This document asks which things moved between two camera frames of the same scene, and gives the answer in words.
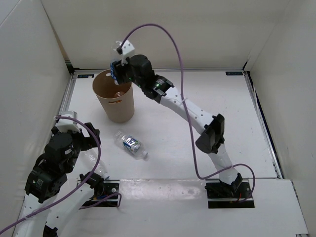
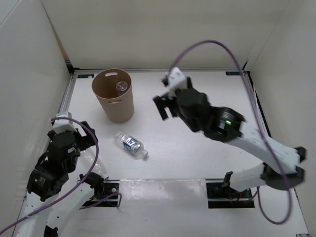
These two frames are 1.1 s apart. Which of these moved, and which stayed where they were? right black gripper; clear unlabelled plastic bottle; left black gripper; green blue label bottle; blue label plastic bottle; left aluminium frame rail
Moved: blue label plastic bottle; right black gripper
Stayed: green blue label bottle; left aluminium frame rail; left black gripper; clear unlabelled plastic bottle
